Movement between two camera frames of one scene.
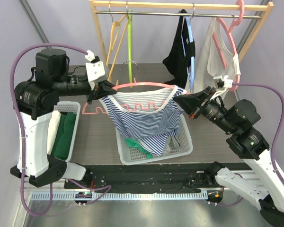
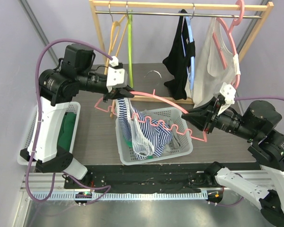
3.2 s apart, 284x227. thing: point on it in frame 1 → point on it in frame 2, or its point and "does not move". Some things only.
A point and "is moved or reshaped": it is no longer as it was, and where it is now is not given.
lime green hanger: [129, 46] does not move
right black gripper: [201, 102] → [211, 117]
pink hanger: [98, 110] → [153, 93]
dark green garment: [63, 142] does not move
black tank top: [179, 60] does not move
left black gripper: [101, 90] → [118, 92]
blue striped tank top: [150, 115] is moved or reshaped
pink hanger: [218, 21] does not move
